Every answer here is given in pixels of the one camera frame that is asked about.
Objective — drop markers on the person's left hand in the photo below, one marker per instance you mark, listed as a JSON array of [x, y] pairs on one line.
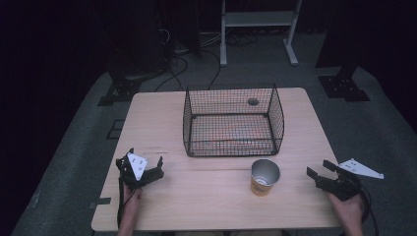
[[132, 200]]

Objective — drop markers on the black stand with legs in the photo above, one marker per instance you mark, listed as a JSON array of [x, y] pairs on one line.
[[126, 87]]

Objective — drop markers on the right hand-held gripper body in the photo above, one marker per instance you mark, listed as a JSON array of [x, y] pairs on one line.
[[342, 188]]

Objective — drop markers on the black floor tape strip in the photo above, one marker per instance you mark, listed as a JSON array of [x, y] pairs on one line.
[[101, 202]]

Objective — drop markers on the metal cup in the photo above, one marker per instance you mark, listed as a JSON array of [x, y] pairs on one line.
[[264, 182]]

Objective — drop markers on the black stand base plate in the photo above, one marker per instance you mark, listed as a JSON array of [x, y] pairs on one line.
[[342, 88]]

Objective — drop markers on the dark round table grommet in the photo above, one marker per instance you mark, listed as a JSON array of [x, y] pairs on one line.
[[253, 101]]

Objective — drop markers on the white metal stand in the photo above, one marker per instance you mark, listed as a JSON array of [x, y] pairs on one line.
[[259, 19]]

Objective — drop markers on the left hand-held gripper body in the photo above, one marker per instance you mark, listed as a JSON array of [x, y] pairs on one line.
[[139, 178]]

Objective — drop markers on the person's right hand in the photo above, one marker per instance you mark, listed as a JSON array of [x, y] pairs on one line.
[[349, 209]]

